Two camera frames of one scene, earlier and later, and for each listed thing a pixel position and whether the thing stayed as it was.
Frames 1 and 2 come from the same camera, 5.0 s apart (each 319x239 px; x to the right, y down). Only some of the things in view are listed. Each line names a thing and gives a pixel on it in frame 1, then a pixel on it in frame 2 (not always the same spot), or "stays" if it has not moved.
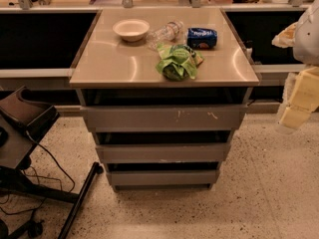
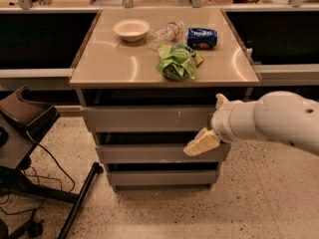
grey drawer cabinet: (163, 90) stays
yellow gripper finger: (286, 37) → (233, 120)
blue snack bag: (201, 38) stays
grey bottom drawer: (162, 179) stays
